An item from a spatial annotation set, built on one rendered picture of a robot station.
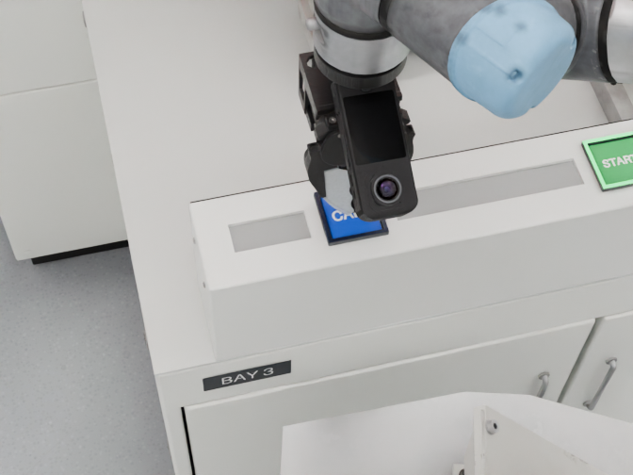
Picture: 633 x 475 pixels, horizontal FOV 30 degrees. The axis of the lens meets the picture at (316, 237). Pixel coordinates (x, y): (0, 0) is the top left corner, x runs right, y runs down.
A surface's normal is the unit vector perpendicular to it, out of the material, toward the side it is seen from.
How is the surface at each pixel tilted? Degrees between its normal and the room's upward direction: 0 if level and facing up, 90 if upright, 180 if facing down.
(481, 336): 90
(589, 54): 79
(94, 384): 0
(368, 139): 27
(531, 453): 46
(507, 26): 19
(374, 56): 90
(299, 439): 0
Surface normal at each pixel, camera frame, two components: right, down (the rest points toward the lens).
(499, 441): 0.74, -0.32
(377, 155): 0.15, -0.10
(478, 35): -0.44, 0.02
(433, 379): 0.24, 0.83
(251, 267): 0.03, -0.53
